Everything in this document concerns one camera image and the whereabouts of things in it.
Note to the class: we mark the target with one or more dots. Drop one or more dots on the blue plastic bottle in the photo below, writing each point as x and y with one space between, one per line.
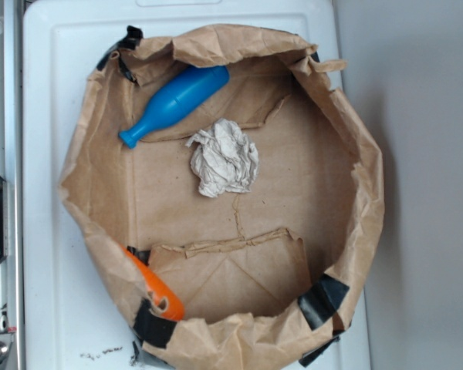
176 100

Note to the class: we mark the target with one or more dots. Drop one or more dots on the brown paper bag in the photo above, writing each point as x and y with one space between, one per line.
265 277

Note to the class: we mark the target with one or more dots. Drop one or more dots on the crumpled white paper towel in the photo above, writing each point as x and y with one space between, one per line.
225 160

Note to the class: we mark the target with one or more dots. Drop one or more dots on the orange toy carrot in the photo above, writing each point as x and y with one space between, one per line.
166 303

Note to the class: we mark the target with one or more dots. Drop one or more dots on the white plastic tray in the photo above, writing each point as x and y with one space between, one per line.
70 320

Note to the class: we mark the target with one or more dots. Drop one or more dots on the metal frame rail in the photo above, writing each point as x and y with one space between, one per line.
12 332

